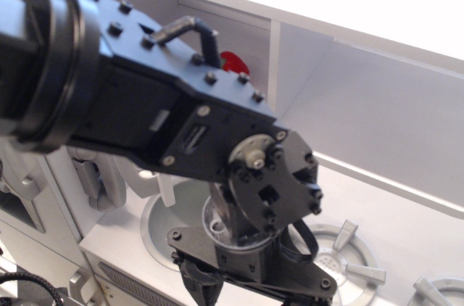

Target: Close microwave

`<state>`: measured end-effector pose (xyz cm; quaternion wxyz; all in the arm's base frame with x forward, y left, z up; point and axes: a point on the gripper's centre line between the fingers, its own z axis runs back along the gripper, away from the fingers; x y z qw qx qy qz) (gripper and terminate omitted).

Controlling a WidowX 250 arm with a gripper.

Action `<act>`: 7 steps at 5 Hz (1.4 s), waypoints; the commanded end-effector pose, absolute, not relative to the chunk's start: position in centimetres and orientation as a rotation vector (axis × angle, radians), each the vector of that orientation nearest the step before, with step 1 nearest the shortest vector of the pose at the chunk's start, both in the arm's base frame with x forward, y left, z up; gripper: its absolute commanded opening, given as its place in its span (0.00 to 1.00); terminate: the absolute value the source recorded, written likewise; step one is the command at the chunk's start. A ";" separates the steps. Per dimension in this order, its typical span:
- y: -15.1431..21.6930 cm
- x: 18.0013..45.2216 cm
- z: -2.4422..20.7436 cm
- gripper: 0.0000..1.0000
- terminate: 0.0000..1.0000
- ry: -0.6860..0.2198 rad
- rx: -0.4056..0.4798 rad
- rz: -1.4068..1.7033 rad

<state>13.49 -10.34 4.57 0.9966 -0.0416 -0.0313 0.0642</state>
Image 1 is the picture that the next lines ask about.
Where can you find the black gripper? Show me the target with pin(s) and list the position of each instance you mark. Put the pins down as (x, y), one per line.
(263, 270)

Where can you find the white toy microwave door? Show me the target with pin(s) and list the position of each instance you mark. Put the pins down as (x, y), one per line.
(146, 183)

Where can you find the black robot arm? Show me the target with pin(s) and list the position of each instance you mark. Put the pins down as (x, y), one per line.
(102, 76)

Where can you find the grey round sink basin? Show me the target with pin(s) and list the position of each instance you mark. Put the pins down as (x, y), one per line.
(158, 220)

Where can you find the grey stove burner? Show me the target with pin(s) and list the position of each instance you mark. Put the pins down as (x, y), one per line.
(350, 262)
(445, 291)

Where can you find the grey toy telephone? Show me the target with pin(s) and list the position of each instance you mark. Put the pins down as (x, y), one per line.
(100, 178)

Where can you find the red toy strawberry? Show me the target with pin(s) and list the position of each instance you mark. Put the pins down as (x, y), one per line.
(232, 62)

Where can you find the white toy kitchen cabinet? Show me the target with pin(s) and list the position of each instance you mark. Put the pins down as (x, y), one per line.
(376, 89)

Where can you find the grey oven door handle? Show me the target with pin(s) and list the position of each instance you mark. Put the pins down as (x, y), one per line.
(77, 283)

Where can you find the grey fridge door handle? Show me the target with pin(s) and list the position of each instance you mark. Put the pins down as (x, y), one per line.
(21, 173)

